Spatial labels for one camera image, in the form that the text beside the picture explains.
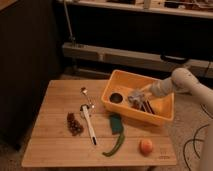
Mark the dark grape bunch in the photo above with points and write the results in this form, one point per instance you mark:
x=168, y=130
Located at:
x=73, y=125

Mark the grey cloth towel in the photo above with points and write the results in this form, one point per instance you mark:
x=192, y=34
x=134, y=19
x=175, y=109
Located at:
x=136, y=98

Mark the green sponge piece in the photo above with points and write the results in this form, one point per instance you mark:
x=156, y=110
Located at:
x=116, y=124

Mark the orange peach fruit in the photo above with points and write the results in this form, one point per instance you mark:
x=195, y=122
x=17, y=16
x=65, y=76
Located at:
x=146, y=146

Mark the wooden board table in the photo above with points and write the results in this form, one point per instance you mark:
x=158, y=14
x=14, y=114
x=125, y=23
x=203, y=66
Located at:
x=52, y=145

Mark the upper wooden shelf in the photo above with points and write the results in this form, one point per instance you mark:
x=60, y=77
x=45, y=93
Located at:
x=152, y=6

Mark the dark round cup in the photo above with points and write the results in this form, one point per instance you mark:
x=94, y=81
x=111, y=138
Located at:
x=116, y=98

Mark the dark striped item in tray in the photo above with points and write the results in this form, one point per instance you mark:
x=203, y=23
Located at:
x=146, y=107

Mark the white handled brush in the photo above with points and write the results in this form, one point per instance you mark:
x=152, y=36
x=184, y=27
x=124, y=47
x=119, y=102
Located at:
x=85, y=111

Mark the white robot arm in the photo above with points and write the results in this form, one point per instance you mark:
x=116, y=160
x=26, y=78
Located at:
x=182, y=80

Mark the yellow plastic tray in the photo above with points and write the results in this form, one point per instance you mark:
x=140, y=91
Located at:
x=123, y=83

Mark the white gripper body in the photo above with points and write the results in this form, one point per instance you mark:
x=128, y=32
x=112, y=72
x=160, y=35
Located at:
x=157, y=89

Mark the green chili pepper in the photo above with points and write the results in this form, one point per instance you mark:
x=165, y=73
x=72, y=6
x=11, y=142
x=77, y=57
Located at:
x=116, y=147

